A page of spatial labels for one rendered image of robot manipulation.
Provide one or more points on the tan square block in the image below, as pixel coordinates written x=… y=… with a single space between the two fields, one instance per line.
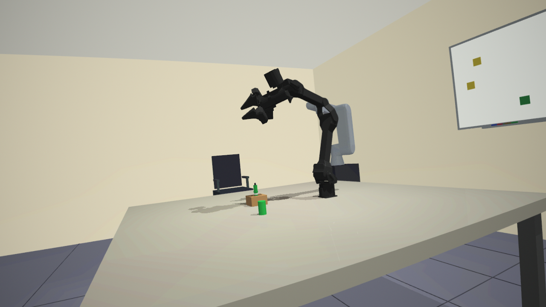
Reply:
x=252 y=200

